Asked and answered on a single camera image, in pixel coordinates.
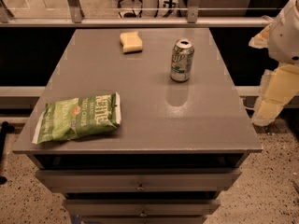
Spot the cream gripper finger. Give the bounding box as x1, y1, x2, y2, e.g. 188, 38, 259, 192
249, 25, 271, 49
251, 63, 299, 126

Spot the green 7up soda can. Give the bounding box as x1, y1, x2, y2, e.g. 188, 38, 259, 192
170, 38, 194, 82

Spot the grey drawer cabinet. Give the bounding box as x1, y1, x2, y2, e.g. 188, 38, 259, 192
13, 28, 262, 224

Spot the yellow sponge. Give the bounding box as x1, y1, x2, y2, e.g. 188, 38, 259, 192
120, 32, 143, 53

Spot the upper grey drawer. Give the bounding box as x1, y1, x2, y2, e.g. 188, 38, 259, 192
36, 169, 241, 193

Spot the grey drawer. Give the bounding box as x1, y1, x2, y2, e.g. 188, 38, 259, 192
64, 199, 220, 217
36, 169, 241, 193

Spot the lower grey drawer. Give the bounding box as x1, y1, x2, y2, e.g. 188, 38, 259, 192
64, 199, 220, 217

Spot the green kettle chips bag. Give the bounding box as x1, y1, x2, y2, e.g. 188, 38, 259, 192
33, 92, 121, 144

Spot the metal glass railing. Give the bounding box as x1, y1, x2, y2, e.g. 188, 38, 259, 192
0, 0, 274, 28

